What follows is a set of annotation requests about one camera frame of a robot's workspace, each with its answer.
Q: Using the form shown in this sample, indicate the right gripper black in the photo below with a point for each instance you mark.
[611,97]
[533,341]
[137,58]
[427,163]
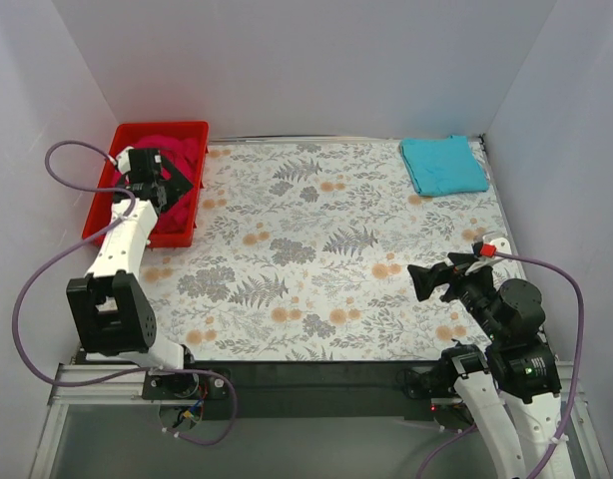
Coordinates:
[449,278]

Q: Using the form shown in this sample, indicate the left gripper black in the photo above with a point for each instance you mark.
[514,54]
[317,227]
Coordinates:
[163,182]

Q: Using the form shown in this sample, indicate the magenta t shirt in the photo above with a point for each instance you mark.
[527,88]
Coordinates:
[187,154]

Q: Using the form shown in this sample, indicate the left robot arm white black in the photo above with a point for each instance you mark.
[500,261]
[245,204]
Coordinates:
[112,314]

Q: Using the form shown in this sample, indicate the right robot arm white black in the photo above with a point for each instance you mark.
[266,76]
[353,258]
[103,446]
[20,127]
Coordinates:
[512,388]

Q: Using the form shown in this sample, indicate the red plastic bin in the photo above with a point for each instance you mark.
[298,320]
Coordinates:
[130,131]

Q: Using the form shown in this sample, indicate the folded cyan t shirt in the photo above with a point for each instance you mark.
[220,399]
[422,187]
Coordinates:
[444,167]

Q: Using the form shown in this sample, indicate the floral patterned table mat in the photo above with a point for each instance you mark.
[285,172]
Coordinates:
[301,250]

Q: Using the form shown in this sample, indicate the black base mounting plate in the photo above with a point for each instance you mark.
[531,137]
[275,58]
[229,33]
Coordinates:
[286,391]

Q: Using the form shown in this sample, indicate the aluminium frame rail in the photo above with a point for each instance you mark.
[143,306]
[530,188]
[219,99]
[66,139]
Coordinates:
[99,384]

